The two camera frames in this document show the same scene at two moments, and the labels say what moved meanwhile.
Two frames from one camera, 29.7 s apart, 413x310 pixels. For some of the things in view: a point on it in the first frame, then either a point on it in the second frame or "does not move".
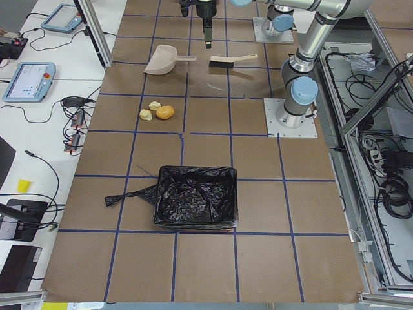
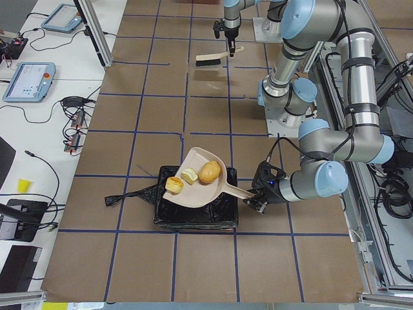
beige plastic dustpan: (162, 61) to (199, 194)
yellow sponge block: (23, 185) does not move
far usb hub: (77, 119) does not move
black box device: (18, 270) does not move
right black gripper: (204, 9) to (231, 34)
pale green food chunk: (154, 105) to (189, 175)
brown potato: (165, 112) to (209, 172)
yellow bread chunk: (146, 115) to (174, 185)
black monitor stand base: (28, 213) does not move
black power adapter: (74, 101) does not move
